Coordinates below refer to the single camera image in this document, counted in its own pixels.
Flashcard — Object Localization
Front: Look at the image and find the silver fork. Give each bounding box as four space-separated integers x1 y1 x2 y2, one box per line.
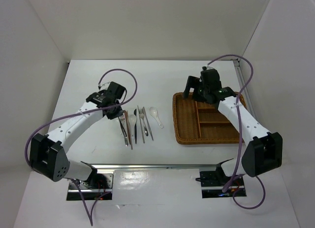
118 116 129 145
119 114 129 147
139 109 148 136

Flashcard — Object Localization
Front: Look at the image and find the white ceramic spoon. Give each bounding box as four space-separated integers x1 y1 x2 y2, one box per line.
128 114 137 139
149 106 164 129

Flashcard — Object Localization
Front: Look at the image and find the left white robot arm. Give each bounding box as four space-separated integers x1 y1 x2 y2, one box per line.
30 82 126 188

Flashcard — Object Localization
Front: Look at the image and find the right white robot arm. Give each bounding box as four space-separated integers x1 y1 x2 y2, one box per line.
183 68 283 185

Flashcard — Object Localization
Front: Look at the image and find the silver chopstick left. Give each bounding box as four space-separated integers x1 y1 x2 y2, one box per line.
125 110 133 150

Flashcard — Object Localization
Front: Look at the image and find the silver knife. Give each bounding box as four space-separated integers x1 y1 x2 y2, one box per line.
142 107 154 141

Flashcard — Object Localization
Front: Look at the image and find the brown wicker divided tray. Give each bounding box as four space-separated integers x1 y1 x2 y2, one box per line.
172 92 239 145

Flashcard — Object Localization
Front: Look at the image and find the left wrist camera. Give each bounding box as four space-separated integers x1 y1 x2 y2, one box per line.
98 82 110 91

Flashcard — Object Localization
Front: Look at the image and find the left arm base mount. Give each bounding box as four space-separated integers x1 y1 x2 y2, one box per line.
66 171 114 201

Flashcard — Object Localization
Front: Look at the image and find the aluminium table rail front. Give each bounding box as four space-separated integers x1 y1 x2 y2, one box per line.
92 164 217 170

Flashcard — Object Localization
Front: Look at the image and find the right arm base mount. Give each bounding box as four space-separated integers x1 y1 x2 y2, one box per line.
195 171 247 198

